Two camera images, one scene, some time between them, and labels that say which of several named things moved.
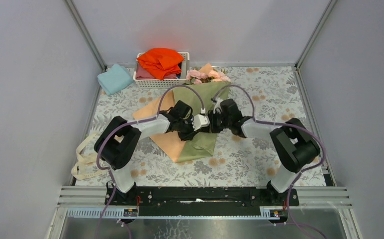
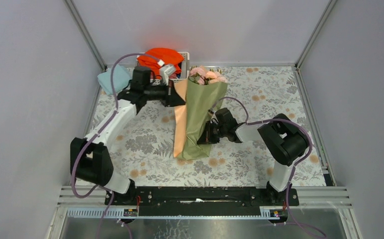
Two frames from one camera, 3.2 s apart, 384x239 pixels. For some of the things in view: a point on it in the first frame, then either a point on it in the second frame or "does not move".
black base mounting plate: x=199 y=201 does not move
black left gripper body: x=185 y=133 to x=172 y=94
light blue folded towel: x=117 y=78 does not move
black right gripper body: x=214 y=124 to x=208 y=133
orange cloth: x=160 y=61 does not move
